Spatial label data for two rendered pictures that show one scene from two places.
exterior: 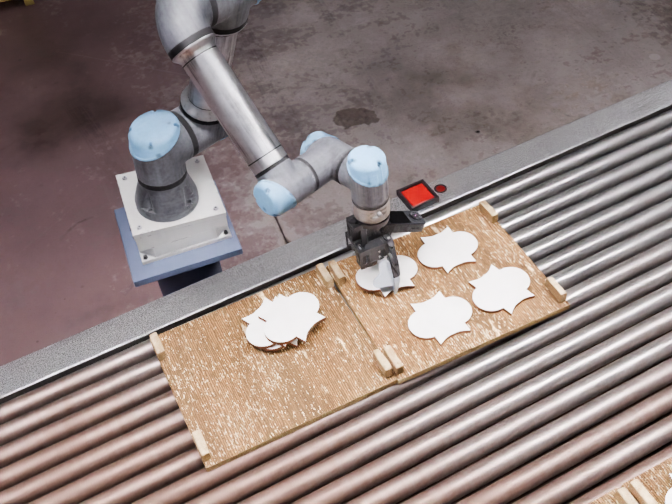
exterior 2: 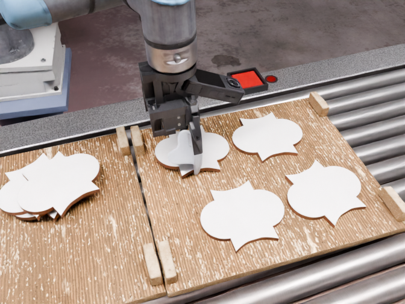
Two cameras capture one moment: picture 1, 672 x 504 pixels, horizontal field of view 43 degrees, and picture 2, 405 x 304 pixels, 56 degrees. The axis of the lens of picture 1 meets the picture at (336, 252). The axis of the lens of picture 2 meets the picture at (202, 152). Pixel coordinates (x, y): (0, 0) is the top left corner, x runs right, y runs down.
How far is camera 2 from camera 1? 1.18 m
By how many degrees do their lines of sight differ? 3
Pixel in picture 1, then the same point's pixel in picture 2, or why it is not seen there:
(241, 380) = not seen: outside the picture
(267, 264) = (75, 121)
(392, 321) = (183, 207)
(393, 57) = (257, 30)
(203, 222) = (28, 72)
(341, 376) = (95, 271)
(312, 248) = (126, 113)
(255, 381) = not seen: outside the picture
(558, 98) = not seen: hidden behind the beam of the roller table
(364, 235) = (159, 90)
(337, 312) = (123, 184)
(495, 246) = (322, 141)
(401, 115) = (255, 63)
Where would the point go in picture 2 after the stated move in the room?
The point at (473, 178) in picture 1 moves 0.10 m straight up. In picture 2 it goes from (305, 75) to (314, 38)
